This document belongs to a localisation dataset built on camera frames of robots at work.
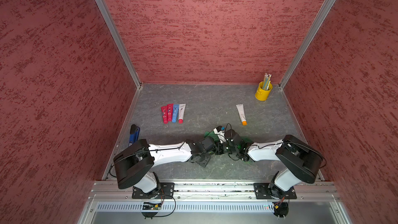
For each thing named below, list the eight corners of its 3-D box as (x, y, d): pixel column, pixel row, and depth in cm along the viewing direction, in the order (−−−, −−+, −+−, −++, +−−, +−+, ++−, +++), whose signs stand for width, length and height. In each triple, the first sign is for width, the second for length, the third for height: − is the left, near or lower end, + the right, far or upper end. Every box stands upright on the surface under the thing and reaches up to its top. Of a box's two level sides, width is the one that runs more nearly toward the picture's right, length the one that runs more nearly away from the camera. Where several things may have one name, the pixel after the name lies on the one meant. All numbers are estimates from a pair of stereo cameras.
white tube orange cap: (239, 125, 100) (240, 124, 99) (236, 105, 111) (236, 103, 109) (246, 125, 100) (247, 124, 99) (242, 105, 111) (243, 103, 109)
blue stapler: (128, 145, 91) (124, 142, 87) (133, 128, 99) (131, 124, 95) (135, 145, 91) (132, 142, 87) (141, 128, 99) (138, 124, 95)
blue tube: (171, 122, 101) (170, 120, 99) (173, 106, 110) (173, 104, 108) (176, 122, 101) (176, 120, 99) (179, 106, 110) (178, 104, 108)
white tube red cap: (177, 123, 101) (176, 121, 99) (179, 105, 110) (179, 103, 109) (184, 123, 101) (183, 121, 99) (185, 106, 110) (185, 103, 109)
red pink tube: (165, 121, 101) (165, 120, 99) (167, 105, 110) (167, 103, 108) (172, 121, 101) (171, 119, 100) (173, 105, 110) (173, 103, 108)
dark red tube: (161, 124, 100) (161, 122, 99) (161, 108, 109) (160, 106, 107) (167, 123, 101) (167, 121, 99) (167, 107, 109) (166, 105, 108)
